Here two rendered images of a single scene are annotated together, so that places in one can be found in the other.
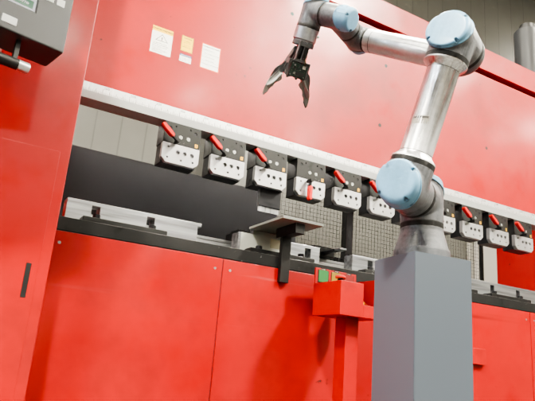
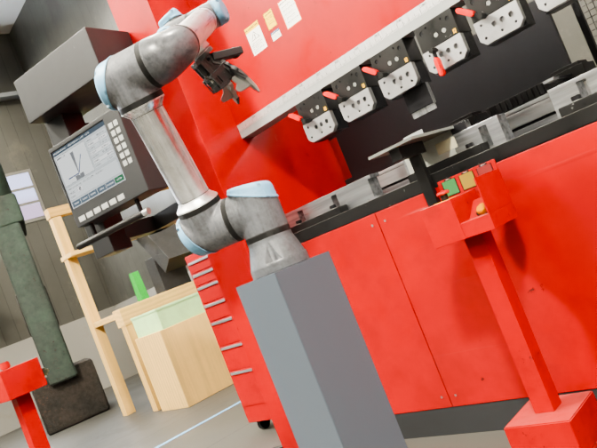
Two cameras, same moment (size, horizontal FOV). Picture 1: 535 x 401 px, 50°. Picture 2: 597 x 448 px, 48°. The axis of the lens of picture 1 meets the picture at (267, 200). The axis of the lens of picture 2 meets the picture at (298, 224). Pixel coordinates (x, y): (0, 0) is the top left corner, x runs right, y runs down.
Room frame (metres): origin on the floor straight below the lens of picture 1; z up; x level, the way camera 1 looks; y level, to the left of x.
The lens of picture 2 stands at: (1.10, -2.06, 0.80)
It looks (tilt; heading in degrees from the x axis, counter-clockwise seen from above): 2 degrees up; 73
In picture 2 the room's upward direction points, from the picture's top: 22 degrees counter-clockwise
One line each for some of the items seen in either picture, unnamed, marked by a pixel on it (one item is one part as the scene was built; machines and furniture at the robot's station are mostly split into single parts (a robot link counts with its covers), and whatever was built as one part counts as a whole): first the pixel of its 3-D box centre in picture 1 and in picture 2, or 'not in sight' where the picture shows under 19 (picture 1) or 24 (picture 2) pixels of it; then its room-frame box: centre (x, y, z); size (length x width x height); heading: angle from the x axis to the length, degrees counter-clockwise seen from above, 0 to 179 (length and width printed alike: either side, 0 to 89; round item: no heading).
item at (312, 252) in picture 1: (276, 251); (456, 149); (2.34, -0.05, 0.92); 0.39 x 0.06 x 0.10; 119
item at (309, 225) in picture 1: (285, 227); (411, 142); (2.18, -0.08, 1.00); 0.26 x 0.18 x 0.01; 29
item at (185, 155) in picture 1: (177, 147); (322, 116); (2.10, 0.37, 1.26); 0.15 x 0.09 x 0.17; 119
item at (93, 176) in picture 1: (172, 214); (441, 113); (2.64, 0.45, 1.12); 1.13 x 0.02 x 0.44; 119
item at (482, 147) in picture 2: (279, 257); (447, 163); (2.28, -0.07, 0.89); 0.30 x 0.05 x 0.03; 119
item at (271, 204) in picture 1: (268, 201); (420, 100); (2.31, -0.01, 1.13); 0.10 x 0.02 x 0.10; 119
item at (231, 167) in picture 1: (224, 159); (358, 93); (2.20, 0.19, 1.26); 0.15 x 0.09 x 0.17; 119
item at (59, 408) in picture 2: not in sight; (26, 280); (0.39, 6.00, 1.64); 1.11 x 0.86 x 3.27; 112
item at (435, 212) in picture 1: (420, 200); (254, 208); (1.52, -0.42, 0.94); 0.13 x 0.12 x 0.14; 146
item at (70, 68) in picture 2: not in sight; (105, 148); (1.33, 0.89, 1.53); 0.51 x 0.25 x 0.85; 132
